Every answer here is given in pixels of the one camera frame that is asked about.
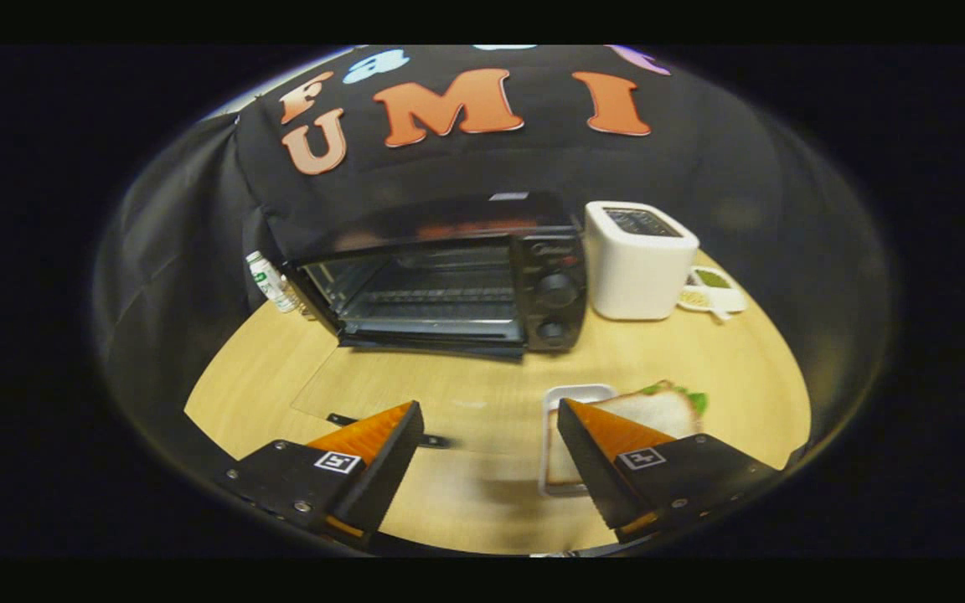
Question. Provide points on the white pop-up toaster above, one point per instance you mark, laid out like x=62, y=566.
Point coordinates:
x=633, y=276

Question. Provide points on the black oven knob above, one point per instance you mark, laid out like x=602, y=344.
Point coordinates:
x=551, y=332
x=558, y=289

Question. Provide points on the black toaster oven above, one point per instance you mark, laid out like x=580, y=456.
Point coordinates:
x=449, y=218

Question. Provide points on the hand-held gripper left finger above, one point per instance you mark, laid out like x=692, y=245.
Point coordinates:
x=386, y=473

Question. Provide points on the glass toaster oven door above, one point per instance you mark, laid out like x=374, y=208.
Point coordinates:
x=382, y=427

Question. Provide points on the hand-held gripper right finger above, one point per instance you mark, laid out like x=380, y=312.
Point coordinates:
x=591, y=465

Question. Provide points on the white divided sauce dish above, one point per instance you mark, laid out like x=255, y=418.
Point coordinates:
x=713, y=280

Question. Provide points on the white plastic tray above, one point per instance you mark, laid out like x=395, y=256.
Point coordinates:
x=570, y=394

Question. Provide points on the small white-capped plastic bottle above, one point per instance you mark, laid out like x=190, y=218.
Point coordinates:
x=273, y=285

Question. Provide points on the lettuce sandwich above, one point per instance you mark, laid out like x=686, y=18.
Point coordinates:
x=650, y=410

